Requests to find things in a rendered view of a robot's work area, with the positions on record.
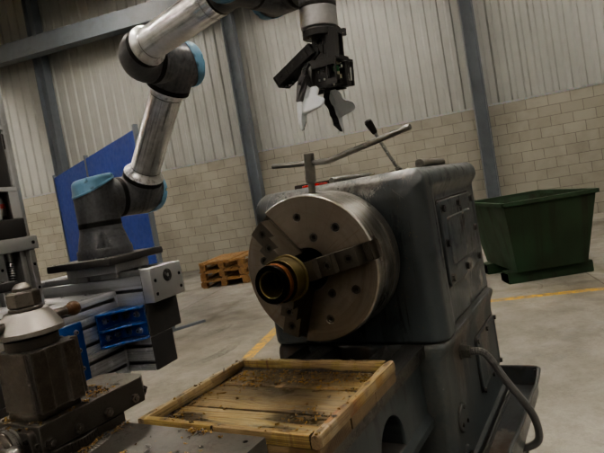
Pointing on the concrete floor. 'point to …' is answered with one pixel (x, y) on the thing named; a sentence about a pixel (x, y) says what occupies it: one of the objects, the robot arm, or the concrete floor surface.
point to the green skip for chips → (537, 233)
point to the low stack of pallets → (225, 269)
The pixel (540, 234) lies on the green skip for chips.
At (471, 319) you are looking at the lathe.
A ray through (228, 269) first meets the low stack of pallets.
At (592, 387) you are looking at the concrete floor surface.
